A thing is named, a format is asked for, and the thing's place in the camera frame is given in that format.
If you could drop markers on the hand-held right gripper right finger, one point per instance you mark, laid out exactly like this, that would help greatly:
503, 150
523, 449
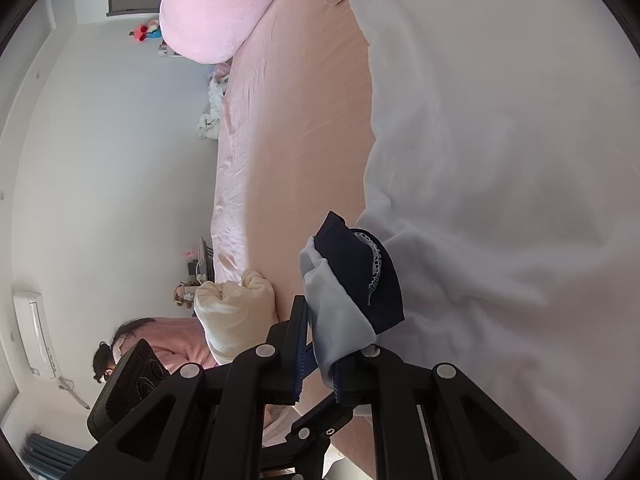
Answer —
400, 395

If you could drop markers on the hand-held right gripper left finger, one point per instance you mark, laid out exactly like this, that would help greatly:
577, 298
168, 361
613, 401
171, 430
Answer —
300, 355

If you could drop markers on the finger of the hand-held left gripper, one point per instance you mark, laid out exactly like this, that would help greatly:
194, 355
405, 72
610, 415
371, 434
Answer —
322, 427

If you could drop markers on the white shirt with navy hem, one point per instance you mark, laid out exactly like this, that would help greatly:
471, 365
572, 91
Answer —
500, 160

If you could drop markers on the person's body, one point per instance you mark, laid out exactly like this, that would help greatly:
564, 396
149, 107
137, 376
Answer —
175, 340

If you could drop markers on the cream folded garment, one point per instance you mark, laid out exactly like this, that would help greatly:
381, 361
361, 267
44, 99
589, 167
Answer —
235, 315

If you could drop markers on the white air conditioner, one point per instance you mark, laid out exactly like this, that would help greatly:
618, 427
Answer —
37, 335

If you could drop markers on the grey radiator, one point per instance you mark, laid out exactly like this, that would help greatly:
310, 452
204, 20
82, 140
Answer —
50, 452

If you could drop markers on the bed with pink sheet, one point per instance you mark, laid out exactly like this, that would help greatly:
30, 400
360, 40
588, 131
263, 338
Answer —
300, 110

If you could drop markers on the white crumpled cloth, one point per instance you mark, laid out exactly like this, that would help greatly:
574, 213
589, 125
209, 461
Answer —
212, 105

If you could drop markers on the red and blue plush doll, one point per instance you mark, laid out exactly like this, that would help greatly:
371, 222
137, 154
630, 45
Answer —
147, 30

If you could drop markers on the pink rolled duvet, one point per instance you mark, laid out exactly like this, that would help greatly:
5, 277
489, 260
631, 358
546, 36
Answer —
215, 10

